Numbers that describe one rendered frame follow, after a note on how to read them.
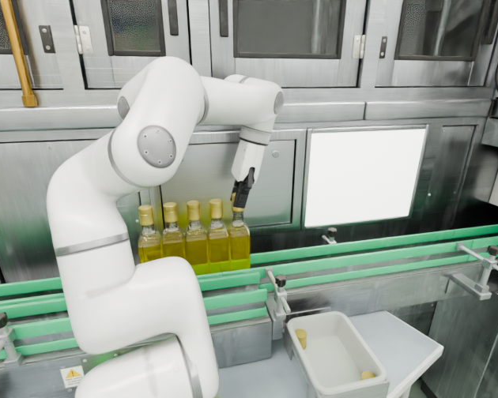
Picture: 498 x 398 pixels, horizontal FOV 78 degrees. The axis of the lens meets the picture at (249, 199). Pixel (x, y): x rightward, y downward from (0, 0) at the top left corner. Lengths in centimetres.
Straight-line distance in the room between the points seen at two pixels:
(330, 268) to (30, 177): 87
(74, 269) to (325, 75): 84
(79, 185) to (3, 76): 58
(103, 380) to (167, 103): 34
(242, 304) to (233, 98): 50
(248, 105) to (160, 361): 43
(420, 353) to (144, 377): 80
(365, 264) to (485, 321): 61
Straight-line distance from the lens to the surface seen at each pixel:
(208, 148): 90
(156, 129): 39
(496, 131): 137
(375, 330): 108
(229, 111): 58
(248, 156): 73
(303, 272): 94
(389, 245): 114
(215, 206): 79
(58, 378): 92
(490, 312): 148
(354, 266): 101
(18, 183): 104
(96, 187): 45
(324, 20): 102
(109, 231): 40
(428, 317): 170
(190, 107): 43
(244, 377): 91
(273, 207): 99
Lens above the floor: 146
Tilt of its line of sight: 21 degrees down
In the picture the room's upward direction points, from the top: straight up
